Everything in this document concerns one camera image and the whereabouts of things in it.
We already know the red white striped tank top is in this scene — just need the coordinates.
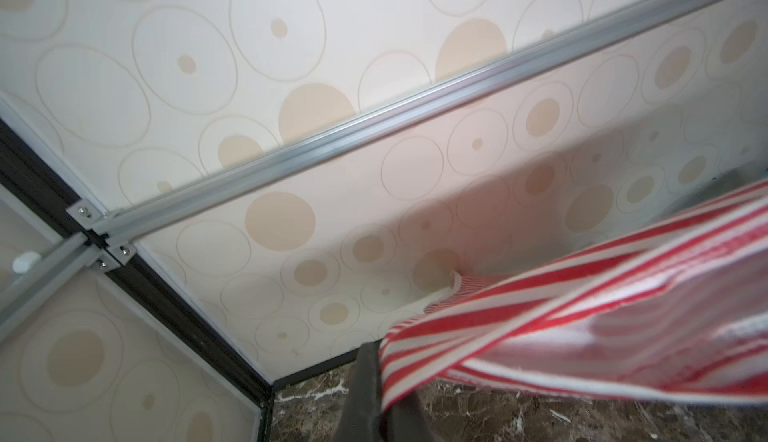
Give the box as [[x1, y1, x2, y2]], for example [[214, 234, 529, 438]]
[[379, 181, 767, 409]]

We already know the horizontal aluminium back rail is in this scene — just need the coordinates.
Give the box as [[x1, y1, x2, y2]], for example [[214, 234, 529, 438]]
[[67, 0, 721, 246]]

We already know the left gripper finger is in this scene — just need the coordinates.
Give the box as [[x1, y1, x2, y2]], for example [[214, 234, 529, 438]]
[[332, 342, 432, 442]]

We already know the left black corner post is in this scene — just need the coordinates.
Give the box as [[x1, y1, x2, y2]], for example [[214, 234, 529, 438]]
[[1, 123, 272, 408]]

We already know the diagonal aluminium left rail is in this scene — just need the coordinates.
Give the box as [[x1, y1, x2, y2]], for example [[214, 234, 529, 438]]
[[1, 233, 120, 341]]

